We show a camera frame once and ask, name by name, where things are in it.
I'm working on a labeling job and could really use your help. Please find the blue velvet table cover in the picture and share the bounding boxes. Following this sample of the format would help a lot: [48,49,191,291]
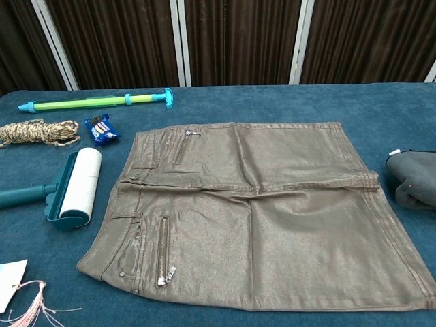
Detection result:
[0,82,436,327]

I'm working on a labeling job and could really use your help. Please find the teal lint roller yellow-tipped handle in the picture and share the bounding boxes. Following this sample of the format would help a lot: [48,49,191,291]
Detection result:
[0,146,103,232]

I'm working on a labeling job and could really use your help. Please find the brown shiny skirt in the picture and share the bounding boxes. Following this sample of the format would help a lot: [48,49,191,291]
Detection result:
[76,121,436,313]

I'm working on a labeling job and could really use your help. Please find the beige coiled rope bundle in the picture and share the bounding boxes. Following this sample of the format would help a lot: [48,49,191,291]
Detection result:
[0,118,82,149]

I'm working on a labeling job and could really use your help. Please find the white bookmark with pink tassel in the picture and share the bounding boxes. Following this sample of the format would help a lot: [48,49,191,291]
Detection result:
[0,258,82,327]

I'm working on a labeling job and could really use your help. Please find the grey and green folded cloth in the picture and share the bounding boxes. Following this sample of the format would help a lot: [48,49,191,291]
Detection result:
[385,149,436,211]

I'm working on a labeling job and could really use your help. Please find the dark folding screen white frames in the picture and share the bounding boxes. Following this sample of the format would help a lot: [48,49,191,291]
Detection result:
[0,0,436,97]

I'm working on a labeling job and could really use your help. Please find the green teal toy water pump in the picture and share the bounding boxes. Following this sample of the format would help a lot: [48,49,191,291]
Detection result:
[17,87,175,114]

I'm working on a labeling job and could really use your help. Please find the blue snack packet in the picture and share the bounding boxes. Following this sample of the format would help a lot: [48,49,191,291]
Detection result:
[84,114,121,148]

